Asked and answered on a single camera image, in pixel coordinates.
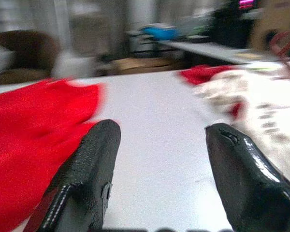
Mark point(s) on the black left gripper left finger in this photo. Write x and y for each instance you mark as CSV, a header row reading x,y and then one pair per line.
x,y
87,181

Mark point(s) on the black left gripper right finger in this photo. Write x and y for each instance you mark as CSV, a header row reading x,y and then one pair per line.
x,y
244,181

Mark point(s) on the red plastic hanger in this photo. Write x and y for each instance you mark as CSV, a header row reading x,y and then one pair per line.
x,y
276,37

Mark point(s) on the red shirt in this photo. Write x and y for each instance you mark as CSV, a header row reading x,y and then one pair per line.
x,y
38,133

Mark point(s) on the white table with black legs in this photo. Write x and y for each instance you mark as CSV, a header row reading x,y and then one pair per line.
x,y
159,145

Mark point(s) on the plain white garment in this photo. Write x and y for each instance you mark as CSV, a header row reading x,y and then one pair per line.
x,y
268,91

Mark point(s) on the red crumpled garment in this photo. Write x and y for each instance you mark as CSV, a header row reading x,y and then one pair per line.
x,y
198,73

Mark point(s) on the small cardboard box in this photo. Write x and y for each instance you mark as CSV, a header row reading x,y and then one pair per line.
x,y
140,64

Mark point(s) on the long white desk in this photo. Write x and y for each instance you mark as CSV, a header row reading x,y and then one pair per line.
x,y
207,49

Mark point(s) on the brown armchair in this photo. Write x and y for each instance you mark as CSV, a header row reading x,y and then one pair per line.
x,y
33,48

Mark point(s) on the white pillow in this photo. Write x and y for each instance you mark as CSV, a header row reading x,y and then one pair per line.
x,y
0,58

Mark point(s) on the wooden speaker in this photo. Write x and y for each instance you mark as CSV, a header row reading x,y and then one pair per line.
x,y
263,19

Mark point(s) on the blue plastic container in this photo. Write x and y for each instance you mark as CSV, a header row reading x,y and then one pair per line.
x,y
159,32

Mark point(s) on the glowing pink screen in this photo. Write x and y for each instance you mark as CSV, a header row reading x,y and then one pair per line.
x,y
247,3

